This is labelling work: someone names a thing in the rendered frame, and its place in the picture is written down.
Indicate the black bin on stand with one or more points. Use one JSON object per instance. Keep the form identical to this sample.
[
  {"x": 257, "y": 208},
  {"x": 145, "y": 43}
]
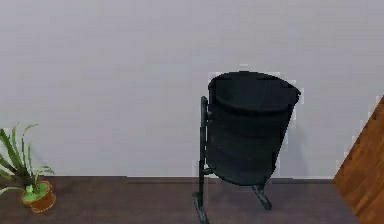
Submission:
[{"x": 250, "y": 133}]

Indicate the green house plant brown pot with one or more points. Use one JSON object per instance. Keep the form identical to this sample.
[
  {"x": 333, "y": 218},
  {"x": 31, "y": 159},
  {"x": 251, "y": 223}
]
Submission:
[{"x": 36, "y": 195}]

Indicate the brown wooden furniture panel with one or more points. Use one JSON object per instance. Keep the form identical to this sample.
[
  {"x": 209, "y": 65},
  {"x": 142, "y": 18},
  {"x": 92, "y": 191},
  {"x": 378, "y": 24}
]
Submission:
[{"x": 365, "y": 180}]

